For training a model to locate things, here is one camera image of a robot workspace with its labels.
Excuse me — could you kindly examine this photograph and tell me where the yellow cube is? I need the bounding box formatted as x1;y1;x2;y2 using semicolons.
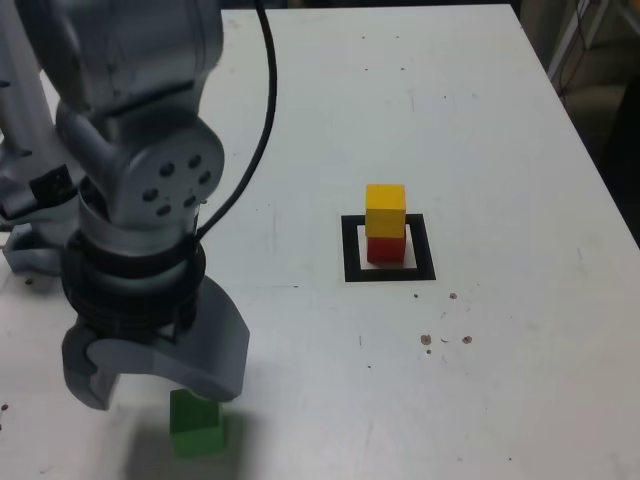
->
364;183;407;239

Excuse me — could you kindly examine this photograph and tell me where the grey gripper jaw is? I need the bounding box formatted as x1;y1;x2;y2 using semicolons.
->
61;323;121;412
84;276;251;404

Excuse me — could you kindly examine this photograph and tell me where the black tape square outline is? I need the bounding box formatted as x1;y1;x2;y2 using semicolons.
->
341;213;437;284

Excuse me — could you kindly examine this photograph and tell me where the green cube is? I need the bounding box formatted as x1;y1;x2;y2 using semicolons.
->
168;388;225;457

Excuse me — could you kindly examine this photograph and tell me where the white metal rack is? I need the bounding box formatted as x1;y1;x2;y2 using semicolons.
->
547;0;640;96

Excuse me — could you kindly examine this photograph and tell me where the red cube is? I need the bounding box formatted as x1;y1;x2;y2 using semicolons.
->
366;234;406;265

